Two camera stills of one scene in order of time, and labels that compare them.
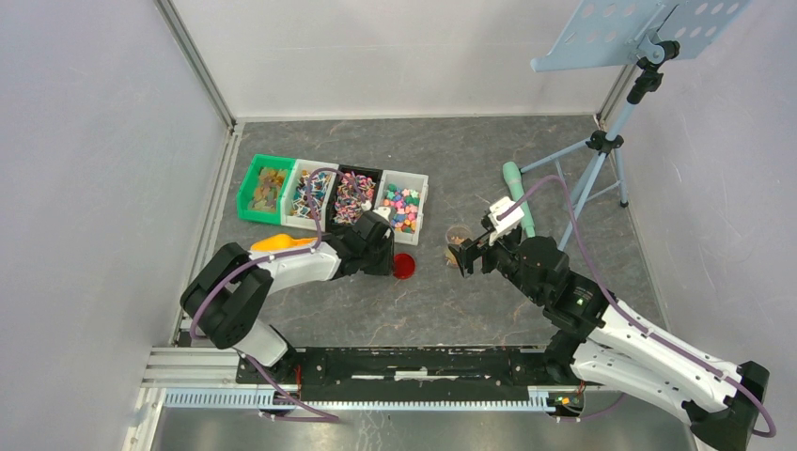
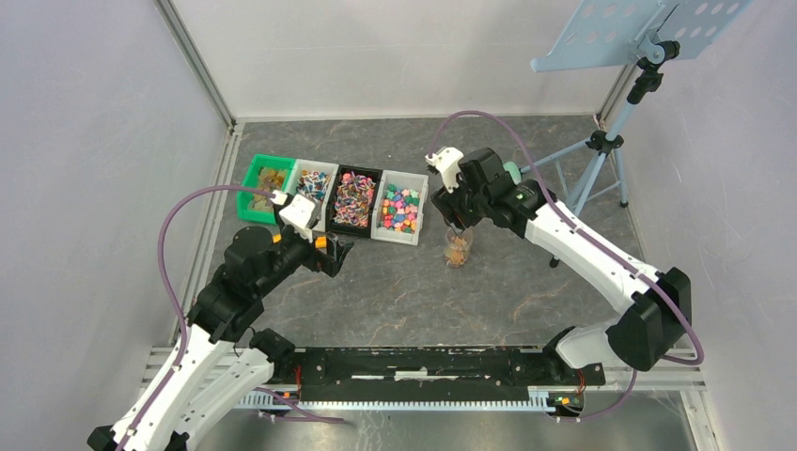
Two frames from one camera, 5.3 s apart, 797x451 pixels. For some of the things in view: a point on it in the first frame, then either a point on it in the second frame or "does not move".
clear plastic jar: x=454 y=236 does not move
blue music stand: x=603 y=33 does not move
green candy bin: x=260 y=194 does not move
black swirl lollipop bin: x=343 y=201 does not move
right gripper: x=485 y=250 -> x=447 y=203
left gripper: x=385 y=267 -> x=336 y=250
